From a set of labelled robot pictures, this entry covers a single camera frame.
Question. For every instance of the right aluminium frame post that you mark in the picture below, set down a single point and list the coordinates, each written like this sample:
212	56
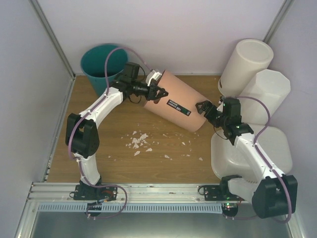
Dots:
285	7

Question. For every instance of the grey slotted cable duct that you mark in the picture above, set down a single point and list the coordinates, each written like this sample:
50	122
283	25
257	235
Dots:
131	207

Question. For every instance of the teal plastic bin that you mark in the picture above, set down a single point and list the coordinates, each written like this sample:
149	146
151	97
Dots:
93	65

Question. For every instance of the white rectangular basin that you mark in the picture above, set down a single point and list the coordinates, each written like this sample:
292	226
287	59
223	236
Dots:
226	160

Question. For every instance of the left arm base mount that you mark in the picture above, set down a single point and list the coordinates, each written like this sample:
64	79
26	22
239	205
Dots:
85	192

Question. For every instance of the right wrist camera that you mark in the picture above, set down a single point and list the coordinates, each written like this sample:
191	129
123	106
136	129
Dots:
220	102

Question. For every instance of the large white round bin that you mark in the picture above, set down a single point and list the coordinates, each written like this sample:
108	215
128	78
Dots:
249	57

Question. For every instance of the pink plastic bin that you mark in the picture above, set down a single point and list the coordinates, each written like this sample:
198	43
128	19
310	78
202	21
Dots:
179	107

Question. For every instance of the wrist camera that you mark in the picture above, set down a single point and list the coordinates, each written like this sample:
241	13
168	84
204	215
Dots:
220	102
154	76

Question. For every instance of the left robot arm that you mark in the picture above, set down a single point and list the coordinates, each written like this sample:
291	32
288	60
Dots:
82	138

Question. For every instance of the aluminium frame post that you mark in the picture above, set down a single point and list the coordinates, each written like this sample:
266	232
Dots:
47	27
285	7

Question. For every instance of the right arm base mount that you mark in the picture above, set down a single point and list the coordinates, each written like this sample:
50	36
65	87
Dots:
216	193

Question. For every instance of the left aluminium frame post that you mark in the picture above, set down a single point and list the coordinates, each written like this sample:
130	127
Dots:
47	27

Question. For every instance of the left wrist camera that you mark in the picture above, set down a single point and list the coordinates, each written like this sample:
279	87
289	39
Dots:
154	76

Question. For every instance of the aluminium front rail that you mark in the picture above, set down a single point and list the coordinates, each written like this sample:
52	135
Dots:
136	192

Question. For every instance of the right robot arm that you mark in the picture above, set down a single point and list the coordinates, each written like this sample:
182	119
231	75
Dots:
274	193

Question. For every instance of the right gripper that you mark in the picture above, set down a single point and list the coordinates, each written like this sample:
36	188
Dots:
206	104

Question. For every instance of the white faceted bin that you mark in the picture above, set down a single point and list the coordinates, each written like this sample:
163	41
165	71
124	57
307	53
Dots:
271	88

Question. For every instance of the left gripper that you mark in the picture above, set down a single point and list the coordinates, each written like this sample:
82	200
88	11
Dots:
152	94

